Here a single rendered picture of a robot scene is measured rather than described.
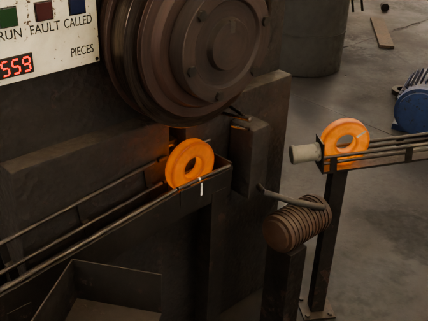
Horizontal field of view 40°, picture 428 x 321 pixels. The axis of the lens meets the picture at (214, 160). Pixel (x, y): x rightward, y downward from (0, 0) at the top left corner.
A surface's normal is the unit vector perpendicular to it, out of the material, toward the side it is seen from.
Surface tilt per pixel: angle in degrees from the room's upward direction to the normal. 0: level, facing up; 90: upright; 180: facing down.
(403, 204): 0
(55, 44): 90
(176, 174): 90
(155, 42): 84
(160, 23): 69
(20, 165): 0
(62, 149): 0
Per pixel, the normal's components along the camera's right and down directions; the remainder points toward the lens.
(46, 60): 0.68, 0.39
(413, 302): 0.04, -0.87
